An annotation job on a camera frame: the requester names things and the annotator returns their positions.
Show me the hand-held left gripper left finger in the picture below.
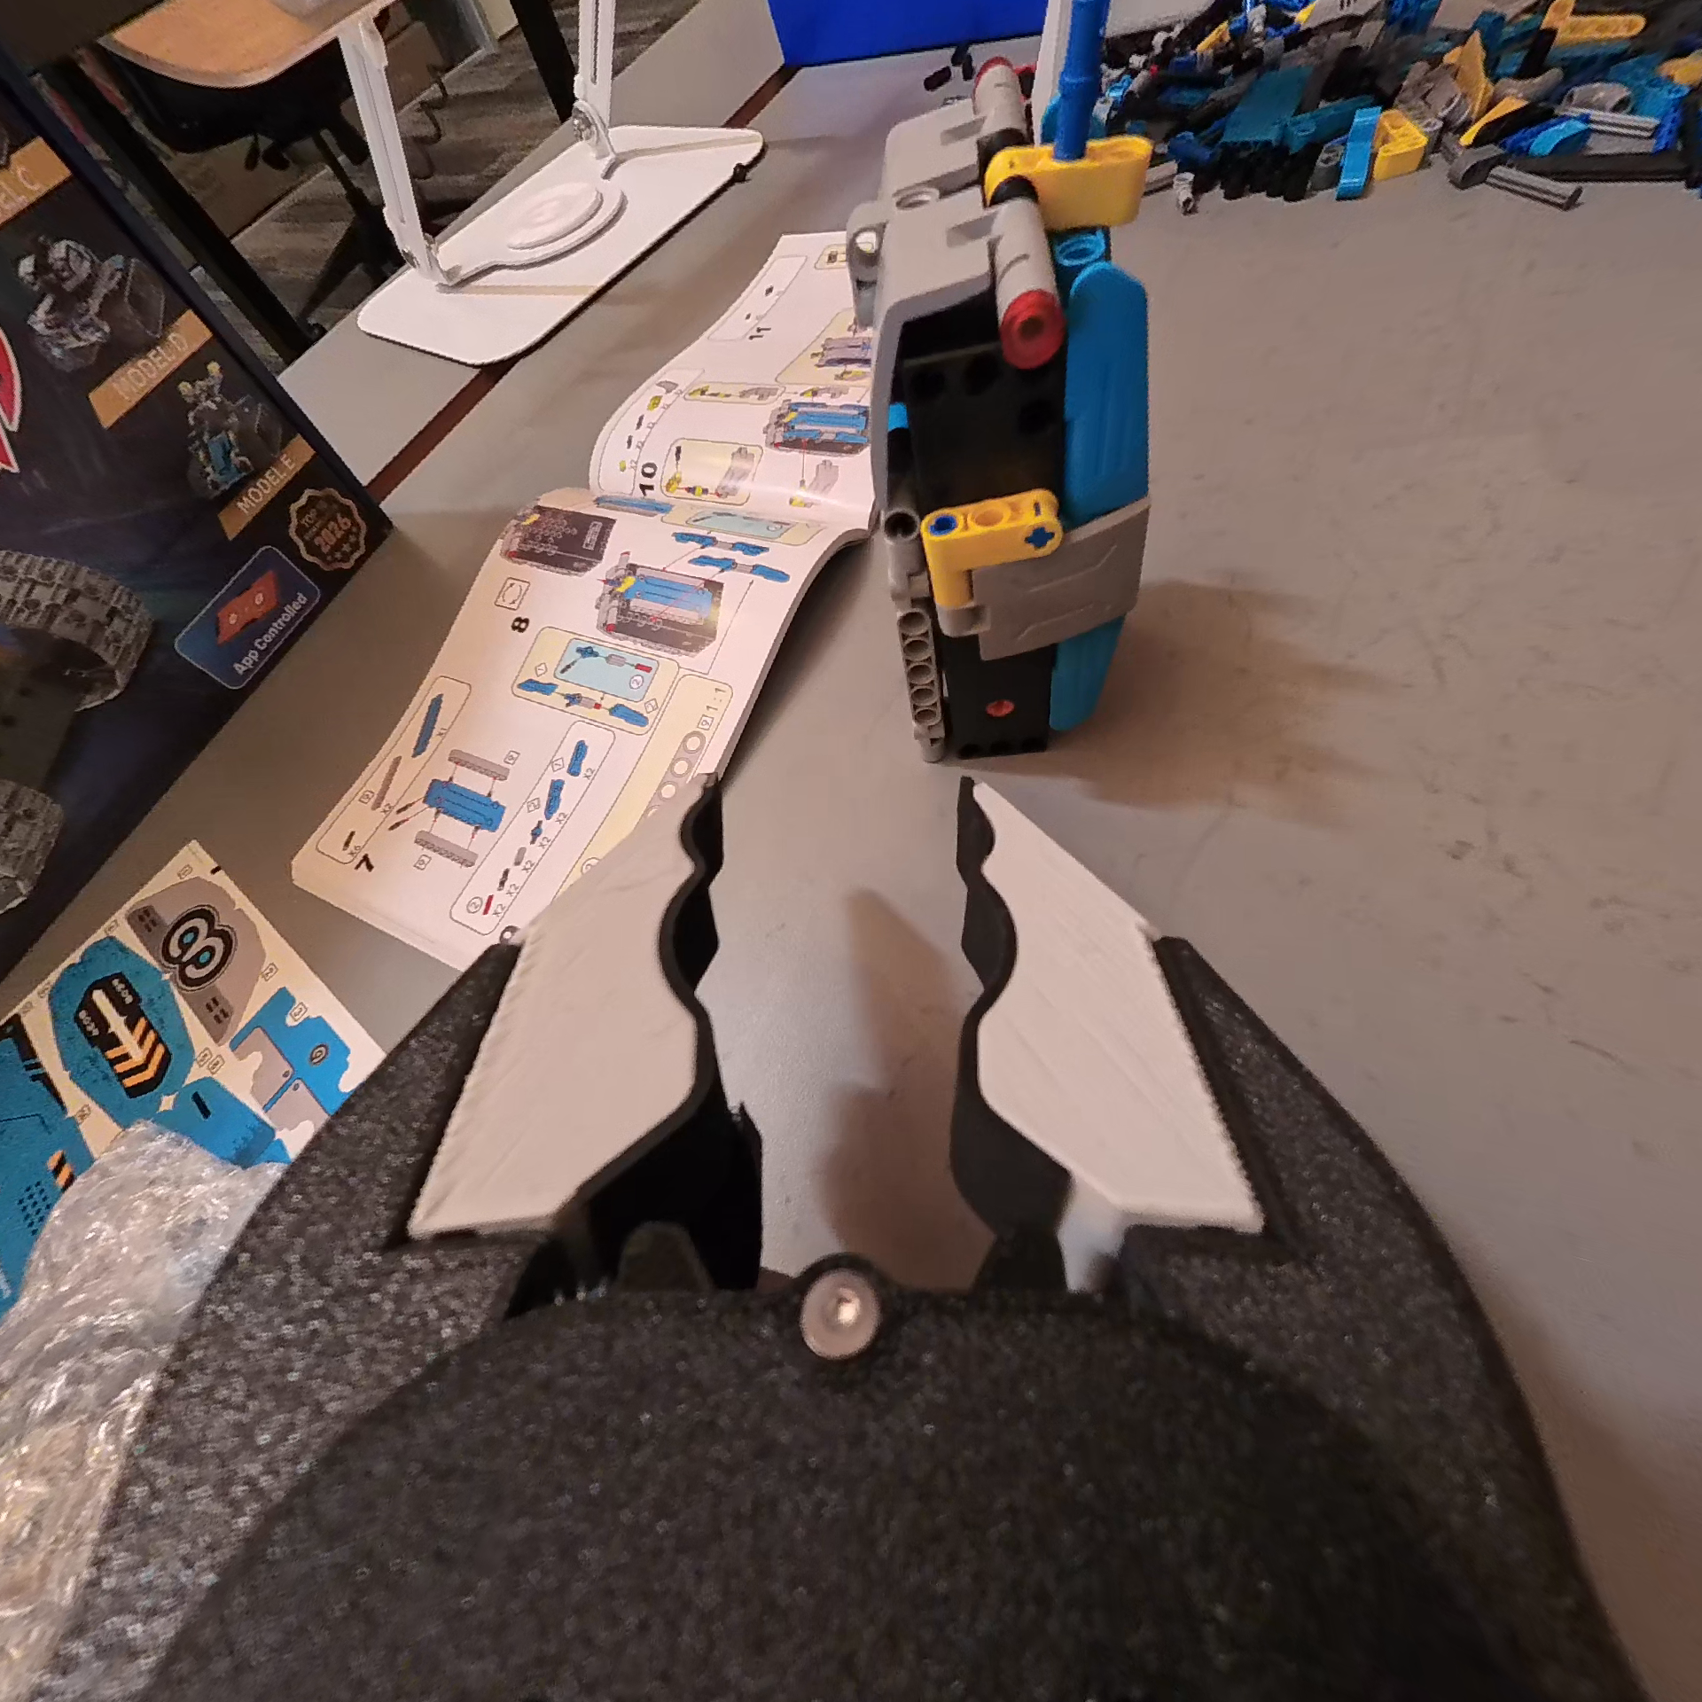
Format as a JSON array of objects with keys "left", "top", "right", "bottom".
[{"left": 404, "top": 777, "right": 734, "bottom": 1245}]

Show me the grey blue toy brick model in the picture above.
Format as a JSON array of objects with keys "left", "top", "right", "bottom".
[{"left": 844, "top": 0, "right": 1154, "bottom": 770}]

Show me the white book stand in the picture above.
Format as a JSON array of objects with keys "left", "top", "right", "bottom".
[{"left": 99, "top": 0, "right": 769, "bottom": 371}]

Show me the blue sticker sheet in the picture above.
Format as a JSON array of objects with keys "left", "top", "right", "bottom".
[{"left": 0, "top": 837, "right": 390, "bottom": 1314}]

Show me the blue plastic bin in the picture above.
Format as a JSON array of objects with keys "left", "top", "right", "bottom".
[{"left": 766, "top": 0, "right": 1055, "bottom": 71}]

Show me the dark printed toy set box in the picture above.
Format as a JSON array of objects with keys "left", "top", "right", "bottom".
[{"left": 0, "top": 50, "right": 397, "bottom": 983}]

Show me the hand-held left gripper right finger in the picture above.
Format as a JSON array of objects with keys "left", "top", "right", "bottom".
[{"left": 950, "top": 777, "right": 1268, "bottom": 1298}]

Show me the clear plastic bag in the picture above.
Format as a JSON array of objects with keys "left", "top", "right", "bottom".
[{"left": 0, "top": 1114, "right": 291, "bottom": 1678}]

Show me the pile of toy brick pieces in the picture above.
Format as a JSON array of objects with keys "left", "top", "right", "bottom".
[{"left": 920, "top": 0, "right": 1702, "bottom": 218}]

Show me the open instruction booklet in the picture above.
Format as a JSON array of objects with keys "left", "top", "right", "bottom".
[{"left": 289, "top": 229, "right": 888, "bottom": 975}]

